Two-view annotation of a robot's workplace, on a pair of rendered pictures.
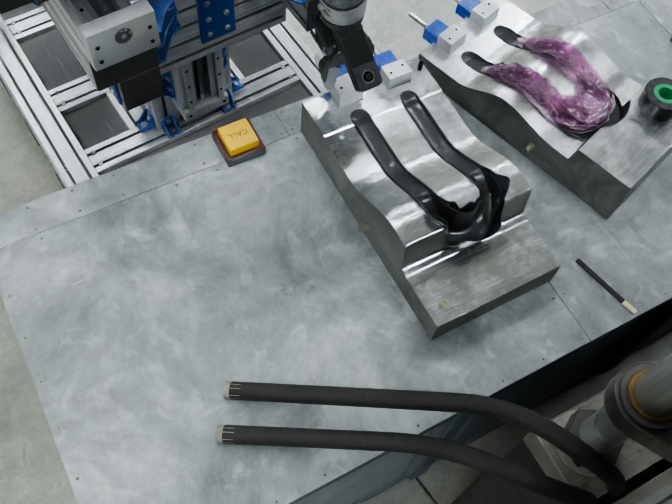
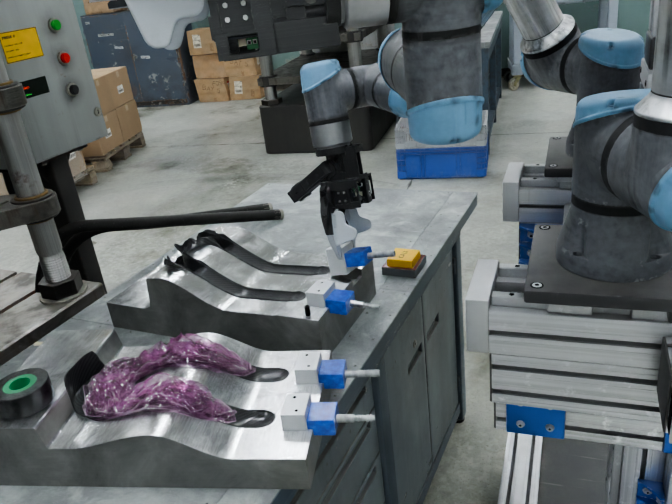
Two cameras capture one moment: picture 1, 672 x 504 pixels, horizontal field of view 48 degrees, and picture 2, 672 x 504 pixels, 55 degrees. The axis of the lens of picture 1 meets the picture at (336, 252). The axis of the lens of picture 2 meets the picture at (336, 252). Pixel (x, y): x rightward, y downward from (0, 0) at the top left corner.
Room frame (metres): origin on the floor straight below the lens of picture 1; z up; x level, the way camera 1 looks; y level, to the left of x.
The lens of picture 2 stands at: (1.96, -0.51, 1.47)
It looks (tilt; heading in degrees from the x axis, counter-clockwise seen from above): 25 degrees down; 153
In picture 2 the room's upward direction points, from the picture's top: 7 degrees counter-clockwise
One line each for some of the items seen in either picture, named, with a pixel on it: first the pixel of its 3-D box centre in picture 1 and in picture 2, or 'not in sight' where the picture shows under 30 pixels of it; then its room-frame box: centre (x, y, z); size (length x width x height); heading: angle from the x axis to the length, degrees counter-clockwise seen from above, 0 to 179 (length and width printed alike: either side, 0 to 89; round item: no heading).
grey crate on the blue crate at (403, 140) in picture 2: not in sight; (442, 130); (-1.51, 2.20, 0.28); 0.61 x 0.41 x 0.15; 44
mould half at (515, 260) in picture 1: (426, 183); (239, 282); (0.79, -0.15, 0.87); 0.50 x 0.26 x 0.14; 35
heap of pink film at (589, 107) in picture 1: (556, 76); (163, 374); (1.06, -0.38, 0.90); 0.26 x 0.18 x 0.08; 52
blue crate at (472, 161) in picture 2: not in sight; (443, 154); (-1.51, 2.20, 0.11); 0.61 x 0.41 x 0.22; 44
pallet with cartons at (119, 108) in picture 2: not in sight; (56, 122); (-4.33, 0.08, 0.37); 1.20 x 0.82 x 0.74; 52
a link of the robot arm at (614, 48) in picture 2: not in sight; (607, 66); (1.09, 0.57, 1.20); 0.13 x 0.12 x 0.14; 172
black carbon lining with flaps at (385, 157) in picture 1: (431, 159); (238, 264); (0.81, -0.15, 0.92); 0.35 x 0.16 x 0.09; 35
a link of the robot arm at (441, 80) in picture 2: not in sight; (438, 81); (1.42, -0.10, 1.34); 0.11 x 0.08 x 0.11; 156
